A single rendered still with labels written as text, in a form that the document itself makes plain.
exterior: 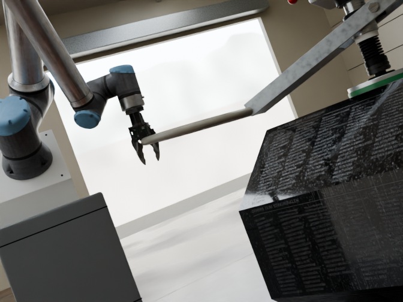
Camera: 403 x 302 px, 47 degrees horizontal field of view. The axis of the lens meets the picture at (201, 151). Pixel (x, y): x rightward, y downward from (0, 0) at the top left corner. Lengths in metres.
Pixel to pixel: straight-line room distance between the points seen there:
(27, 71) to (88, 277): 0.78
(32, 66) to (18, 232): 0.59
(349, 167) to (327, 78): 8.91
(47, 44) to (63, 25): 6.98
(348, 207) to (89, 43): 7.11
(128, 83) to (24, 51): 0.37
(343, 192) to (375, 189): 0.10
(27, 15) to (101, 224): 0.76
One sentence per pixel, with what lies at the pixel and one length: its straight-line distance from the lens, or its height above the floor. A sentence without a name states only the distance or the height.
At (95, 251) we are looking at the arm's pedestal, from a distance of 1.76.
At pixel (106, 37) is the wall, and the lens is 8.23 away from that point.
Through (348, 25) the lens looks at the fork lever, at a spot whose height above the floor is 1.05.
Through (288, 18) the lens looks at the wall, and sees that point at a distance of 10.16.
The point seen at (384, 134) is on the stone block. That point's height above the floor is 0.73.
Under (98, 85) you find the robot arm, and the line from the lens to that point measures 1.78.
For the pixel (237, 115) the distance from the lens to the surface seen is 1.54.
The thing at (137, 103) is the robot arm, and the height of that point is 1.11.
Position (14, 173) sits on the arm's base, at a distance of 1.88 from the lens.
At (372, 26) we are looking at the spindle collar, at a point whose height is 1.03.
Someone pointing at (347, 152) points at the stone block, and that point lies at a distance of 1.38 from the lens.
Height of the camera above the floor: 0.84
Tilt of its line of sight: 1 degrees up
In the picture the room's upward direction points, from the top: 20 degrees counter-clockwise
